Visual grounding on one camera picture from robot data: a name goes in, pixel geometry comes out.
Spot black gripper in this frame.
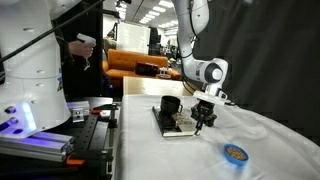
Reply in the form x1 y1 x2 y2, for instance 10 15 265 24
191 99 216 136

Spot white handheld controller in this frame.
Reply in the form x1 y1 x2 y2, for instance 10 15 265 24
76 32 98 71

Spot black sleeved forearm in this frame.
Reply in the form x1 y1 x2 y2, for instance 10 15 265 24
53 29 73 66

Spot black mug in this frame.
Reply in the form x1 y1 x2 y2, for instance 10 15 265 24
160 95 185 115

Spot person's bare hand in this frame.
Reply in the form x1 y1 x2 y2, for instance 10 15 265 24
68 39 96 60

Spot toasted cereal rings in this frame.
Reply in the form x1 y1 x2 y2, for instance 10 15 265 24
226 147 247 160

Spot white tablecloth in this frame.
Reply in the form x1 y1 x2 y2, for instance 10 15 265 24
114 93 320 180

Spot blue bowl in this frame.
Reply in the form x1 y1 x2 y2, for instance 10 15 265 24
222 143 250 167

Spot brown cardboard table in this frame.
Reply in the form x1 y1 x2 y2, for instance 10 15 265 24
122 75 195 98

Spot dark box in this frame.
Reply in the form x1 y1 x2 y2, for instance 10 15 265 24
134 61 161 77

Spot black clamp orange tips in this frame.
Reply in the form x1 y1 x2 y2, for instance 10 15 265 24
64 149 115 168
90 102 120 118

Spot black curtain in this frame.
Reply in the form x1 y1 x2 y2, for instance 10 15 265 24
192 0 320 145

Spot orange sofa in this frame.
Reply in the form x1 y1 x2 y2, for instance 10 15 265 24
102 48 183 90

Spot silver aluminium extrusion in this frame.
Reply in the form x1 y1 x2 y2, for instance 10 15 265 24
0 131 76 164

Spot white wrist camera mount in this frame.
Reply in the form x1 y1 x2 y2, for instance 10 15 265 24
192 84 231 107

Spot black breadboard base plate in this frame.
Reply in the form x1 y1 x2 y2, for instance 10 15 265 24
0 96 122 180

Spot silver metal bracket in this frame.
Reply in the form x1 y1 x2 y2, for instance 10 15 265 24
66 100 91 124

